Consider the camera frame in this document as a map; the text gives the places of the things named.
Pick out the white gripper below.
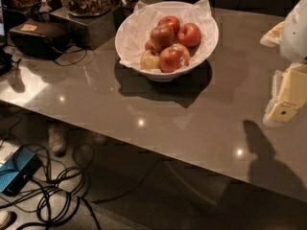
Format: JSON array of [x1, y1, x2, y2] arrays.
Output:
[[260, 0, 307, 127]]

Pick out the small red apple left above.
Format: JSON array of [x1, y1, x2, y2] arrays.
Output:
[[145, 39, 154, 50]]

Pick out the white paper liner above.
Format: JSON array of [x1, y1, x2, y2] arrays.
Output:
[[119, 0, 214, 75]]

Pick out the black card terminal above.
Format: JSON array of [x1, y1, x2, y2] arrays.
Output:
[[9, 19, 71, 59]]

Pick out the black floor cables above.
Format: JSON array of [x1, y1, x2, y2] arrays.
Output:
[[0, 115, 104, 230]]

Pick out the yellow green apple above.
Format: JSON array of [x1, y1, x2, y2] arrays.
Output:
[[140, 50, 159, 70]]

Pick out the red apple front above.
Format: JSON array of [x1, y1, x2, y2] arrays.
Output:
[[159, 46, 185, 73]]

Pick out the blue power box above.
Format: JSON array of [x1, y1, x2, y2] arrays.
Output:
[[0, 148, 41, 196]]

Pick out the metal scoop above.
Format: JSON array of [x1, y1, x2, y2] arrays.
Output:
[[38, 0, 52, 13]]

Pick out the white shoe at corner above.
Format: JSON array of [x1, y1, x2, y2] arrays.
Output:
[[0, 211, 12, 230]]

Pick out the red apple right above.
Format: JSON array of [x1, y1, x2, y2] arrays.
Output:
[[177, 23, 201, 48]]

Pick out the red apple back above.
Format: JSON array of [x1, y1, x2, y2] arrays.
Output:
[[157, 15, 180, 34]]

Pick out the white bowl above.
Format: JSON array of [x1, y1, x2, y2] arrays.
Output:
[[114, 0, 220, 82]]

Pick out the black device at left edge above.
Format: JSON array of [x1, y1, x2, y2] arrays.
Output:
[[0, 48, 12, 76]]

